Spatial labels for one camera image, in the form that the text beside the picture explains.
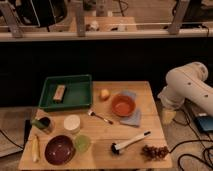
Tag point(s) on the black white brush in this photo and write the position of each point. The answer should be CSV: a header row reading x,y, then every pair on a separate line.
x,y
117,147

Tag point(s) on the light green cup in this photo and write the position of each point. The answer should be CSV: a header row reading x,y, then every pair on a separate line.
x,y
82,143

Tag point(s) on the red orange bowl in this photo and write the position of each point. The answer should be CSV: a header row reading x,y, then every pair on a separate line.
x,y
122,105

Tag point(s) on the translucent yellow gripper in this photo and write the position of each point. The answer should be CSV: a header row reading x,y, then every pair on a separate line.
x,y
167,115

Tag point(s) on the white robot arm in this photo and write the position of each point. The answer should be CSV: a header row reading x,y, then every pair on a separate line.
x,y
186,82

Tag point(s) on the green plastic tray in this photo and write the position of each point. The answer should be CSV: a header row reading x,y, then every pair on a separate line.
x,y
78,93

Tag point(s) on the blue device on floor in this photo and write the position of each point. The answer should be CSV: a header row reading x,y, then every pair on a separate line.
x,y
204,123

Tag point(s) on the metal frame rail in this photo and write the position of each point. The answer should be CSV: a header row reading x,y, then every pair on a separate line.
x,y
57,20

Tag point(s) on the wooden block with sponge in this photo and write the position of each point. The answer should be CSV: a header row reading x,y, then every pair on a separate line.
x,y
59,93

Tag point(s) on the dark maroon bowl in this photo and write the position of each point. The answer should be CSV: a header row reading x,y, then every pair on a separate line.
x,y
59,150

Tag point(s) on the bunch of dark grapes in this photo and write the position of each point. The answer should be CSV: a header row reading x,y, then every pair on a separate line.
x,y
153,153

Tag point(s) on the yellow red apple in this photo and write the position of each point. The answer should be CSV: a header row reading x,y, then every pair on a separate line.
x,y
104,94

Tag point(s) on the blue grey cloth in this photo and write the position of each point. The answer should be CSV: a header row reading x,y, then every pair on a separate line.
x,y
135,118

